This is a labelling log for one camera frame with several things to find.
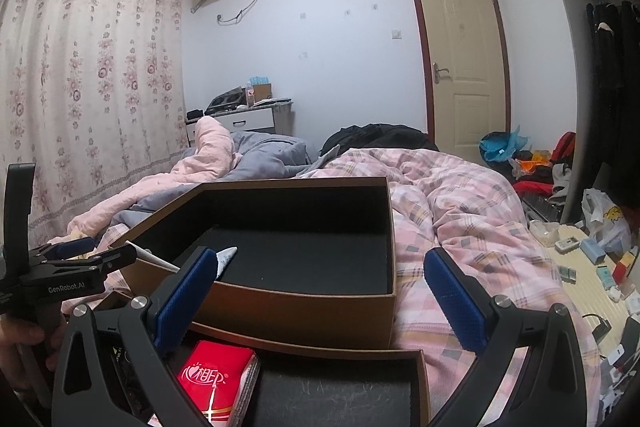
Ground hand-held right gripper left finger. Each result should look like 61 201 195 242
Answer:
50 247 221 427

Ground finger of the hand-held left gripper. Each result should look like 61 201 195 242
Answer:
31 237 96 262
50 247 137 278

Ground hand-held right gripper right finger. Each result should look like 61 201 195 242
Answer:
424 248 588 427

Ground red tissue packet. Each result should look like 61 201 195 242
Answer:
175 340 261 427

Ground brown cardboard box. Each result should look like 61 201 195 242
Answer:
107 177 398 350

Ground brown cardboard box lid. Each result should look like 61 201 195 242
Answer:
95 289 433 427

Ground person's left hand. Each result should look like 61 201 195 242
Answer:
0 314 63 405

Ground yellow towel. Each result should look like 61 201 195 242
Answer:
65 228 101 262

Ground black cloth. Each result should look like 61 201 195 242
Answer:
107 342 153 413

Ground pink plaid quilt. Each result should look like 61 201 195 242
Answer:
295 148 601 427

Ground clear plastic container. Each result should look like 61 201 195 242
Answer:
529 219 560 244

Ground pale bamboo mat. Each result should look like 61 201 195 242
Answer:
542 222 640 358

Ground black ribbed heater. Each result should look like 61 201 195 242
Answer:
522 197 566 223

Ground red cloth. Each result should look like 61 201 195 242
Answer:
514 179 556 198

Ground light blue box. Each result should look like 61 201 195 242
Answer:
580 237 608 265

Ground pink blanket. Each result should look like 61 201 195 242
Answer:
67 116 241 253

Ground black power adapter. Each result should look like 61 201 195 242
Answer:
582 314 612 340

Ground orange bag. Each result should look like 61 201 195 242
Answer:
517 150 551 175

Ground blue plastic bag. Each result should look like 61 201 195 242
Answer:
479 125 531 162

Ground white grey garment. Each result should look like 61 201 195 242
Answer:
550 162 573 198

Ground grey blanket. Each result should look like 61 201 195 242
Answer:
110 131 311 228

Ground white yellow plastic bag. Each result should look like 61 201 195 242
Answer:
580 188 633 255

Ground pink floral curtain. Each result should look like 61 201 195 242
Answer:
0 0 198 253

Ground black backpack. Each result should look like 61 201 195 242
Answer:
320 123 441 158

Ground red backpack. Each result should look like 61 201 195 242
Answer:
550 132 578 168

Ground white nightstand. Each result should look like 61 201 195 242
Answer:
185 99 296 135

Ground small cardboard box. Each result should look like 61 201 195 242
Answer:
250 75 273 102

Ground hanging black clothes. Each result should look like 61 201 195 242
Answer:
585 0 640 218

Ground cream door with red frame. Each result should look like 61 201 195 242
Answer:
406 0 512 146

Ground air conditioner cable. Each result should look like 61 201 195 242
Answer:
190 0 273 26

